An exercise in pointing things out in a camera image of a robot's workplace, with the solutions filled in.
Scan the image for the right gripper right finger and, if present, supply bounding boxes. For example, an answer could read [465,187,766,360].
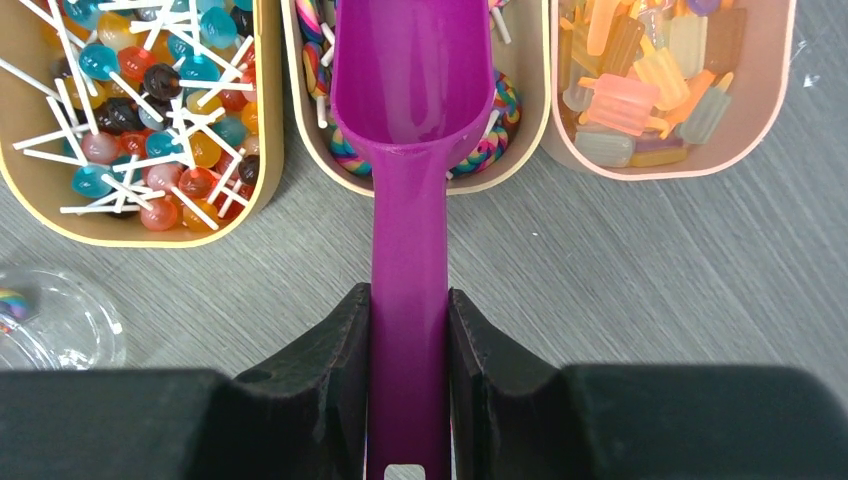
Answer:
[449,290,847,479]

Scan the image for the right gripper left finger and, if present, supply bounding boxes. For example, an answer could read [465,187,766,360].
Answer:
[1,283,370,479]

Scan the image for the clear plastic cup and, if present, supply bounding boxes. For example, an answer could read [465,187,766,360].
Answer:
[1,267,126,372]

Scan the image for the rainbow swirl lollipop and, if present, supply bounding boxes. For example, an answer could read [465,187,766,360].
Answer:
[1,288,30,333]

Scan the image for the magenta plastic scoop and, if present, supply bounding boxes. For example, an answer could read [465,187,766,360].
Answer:
[331,1,494,479]

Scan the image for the pink tray popsicle candies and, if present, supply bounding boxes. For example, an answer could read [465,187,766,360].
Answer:
[541,1,796,181]

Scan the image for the cream tray swirl lollipops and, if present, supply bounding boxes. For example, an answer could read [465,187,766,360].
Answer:
[279,1,553,197]

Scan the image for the tan tray round lollipops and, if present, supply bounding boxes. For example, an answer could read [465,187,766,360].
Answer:
[1,1,284,248]

